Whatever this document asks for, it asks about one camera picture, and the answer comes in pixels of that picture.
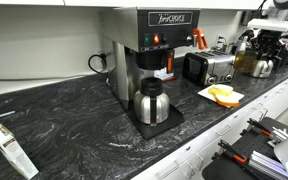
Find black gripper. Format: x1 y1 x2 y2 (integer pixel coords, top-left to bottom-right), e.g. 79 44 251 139
251 30 282 68

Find dark translucent brown cup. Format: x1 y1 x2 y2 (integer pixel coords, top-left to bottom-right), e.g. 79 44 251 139
233 49 259 74

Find stainless steel coffee maker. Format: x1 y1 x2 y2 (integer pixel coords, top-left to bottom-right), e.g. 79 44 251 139
98 6 202 140

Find steel and black toaster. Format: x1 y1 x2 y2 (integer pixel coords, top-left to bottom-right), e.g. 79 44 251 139
182 50 238 88

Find yellow toasted bread slice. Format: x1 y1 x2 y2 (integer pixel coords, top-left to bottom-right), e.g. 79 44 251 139
207 83 234 97

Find white bread slice orange crust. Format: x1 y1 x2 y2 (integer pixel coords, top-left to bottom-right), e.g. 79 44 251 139
213 92 242 108

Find white square plate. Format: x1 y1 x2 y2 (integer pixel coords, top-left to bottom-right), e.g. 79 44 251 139
197 84 246 108

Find black clamp with orange grip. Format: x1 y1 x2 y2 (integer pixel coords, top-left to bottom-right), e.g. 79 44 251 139
246 118 273 138
217 139 248 164

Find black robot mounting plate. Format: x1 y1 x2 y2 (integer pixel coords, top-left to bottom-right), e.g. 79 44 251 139
202 116 288 180

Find white lower cabinet drawers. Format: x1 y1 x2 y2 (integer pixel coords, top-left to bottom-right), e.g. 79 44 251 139
130 68 288 180

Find small handwritten whiteboard sign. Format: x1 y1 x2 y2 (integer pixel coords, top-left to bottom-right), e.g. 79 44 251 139
138 66 177 83

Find silver aluminium extrusion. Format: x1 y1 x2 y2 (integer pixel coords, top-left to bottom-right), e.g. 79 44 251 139
248 149 288 180

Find steel carafe with black lid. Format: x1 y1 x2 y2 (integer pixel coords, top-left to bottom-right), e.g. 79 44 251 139
133 76 171 127

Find white upper cabinets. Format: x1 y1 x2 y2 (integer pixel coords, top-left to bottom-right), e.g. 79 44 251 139
0 0 272 10

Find grey marker pen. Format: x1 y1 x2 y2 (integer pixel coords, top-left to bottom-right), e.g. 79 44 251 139
0 110 17 122

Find white paper carton box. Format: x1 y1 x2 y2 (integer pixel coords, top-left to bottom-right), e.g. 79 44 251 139
0 122 40 180

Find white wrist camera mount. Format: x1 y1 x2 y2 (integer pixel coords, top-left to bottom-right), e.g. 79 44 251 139
247 18 288 33

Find grey metal wall box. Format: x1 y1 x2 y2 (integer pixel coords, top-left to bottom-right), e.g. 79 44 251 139
240 9 256 26

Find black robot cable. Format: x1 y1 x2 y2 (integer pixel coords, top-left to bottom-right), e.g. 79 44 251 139
256 0 269 18

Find silver metal bracket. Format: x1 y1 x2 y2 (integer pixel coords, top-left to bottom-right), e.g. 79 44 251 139
268 126 288 144

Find black coffee maker power cord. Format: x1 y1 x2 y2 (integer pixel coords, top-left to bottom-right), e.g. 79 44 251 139
87 53 109 75

